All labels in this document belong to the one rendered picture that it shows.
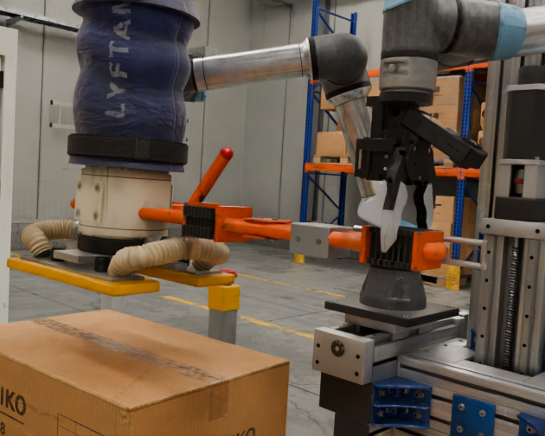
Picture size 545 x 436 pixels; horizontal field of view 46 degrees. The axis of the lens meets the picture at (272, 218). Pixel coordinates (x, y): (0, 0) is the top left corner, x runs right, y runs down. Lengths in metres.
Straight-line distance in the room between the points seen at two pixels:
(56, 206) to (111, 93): 9.72
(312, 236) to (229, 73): 0.64
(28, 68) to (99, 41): 9.52
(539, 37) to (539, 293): 0.54
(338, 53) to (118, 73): 0.52
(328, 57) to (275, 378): 0.70
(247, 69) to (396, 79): 0.66
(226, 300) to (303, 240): 0.91
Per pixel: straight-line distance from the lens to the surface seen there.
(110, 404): 1.07
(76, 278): 1.14
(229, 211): 1.04
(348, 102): 1.58
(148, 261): 1.07
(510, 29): 0.93
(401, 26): 0.87
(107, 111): 1.17
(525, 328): 1.41
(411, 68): 0.86
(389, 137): 0.88
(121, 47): 1.19
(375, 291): 1.44
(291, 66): 1.46
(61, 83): 10.94
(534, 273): 1.39
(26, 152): 10.62
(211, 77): 1.47
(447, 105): 8.95
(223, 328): 1.83
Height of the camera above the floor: 1.31
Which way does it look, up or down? 3 degrees down
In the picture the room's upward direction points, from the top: 3 degrees clockwise
